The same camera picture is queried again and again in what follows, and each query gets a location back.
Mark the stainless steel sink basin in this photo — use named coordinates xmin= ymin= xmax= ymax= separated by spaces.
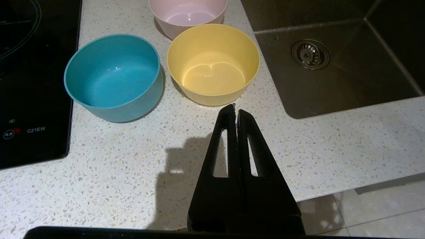
xmin=241 ymin=0 xmax=425 ymax=119

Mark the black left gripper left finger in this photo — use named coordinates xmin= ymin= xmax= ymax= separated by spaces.
xmin=187 ymin=104 xmax=245 ymax=233

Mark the blue plastic bowl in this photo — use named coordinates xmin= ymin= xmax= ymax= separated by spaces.
xmin=64 ymin=34 xmax=165 ymax=123

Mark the black induction cooktop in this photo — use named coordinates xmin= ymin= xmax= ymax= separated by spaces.
xmin=0 ymin=0 xmax=82 ymax=170

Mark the round metal drain strainer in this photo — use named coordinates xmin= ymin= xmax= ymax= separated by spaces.
xmin=291 ymin=39 xmax=331 ymax=70

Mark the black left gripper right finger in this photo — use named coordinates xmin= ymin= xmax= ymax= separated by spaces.
xmin=238 ymin=109 xmax=306 ymax=235

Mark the yellow plastic bowl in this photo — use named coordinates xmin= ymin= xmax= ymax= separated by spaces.
xmin=166 ymin=24 xmax=260 ymax=107

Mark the pink plastic bowl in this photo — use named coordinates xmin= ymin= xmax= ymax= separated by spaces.
xmin=148 ymin=0 xmax=228 ymax=40

